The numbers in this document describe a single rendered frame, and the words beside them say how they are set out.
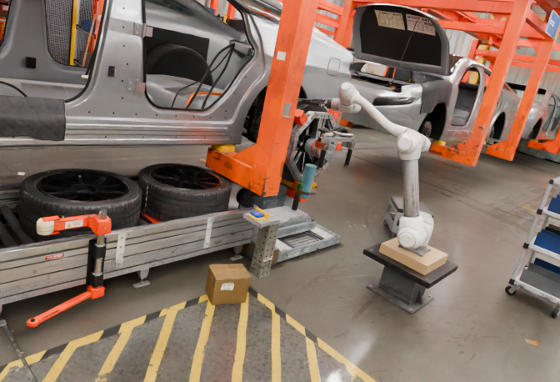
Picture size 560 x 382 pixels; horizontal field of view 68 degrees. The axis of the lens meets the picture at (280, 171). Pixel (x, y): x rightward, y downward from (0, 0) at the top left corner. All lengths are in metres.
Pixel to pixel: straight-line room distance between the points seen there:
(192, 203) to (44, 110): 1.01
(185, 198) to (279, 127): 0.78
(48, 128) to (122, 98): 0.45
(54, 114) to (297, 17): 1.51
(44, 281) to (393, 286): 2.17
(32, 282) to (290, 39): 1.96
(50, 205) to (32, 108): 0.52
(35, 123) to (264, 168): 1.37
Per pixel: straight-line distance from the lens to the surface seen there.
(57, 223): 2.30
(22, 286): 2.38
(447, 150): 6.64
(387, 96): 5.70
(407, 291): 3.10
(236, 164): 3.05
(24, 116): 2.52
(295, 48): 2.73
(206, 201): 2.83
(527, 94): 8.35
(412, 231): 2.78
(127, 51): 2.68
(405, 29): 6.52
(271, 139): 2.78
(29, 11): 4.26
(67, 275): 2.43
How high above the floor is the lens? 1.47
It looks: 15 degrees down
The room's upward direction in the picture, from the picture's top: 12 degrees clockwise
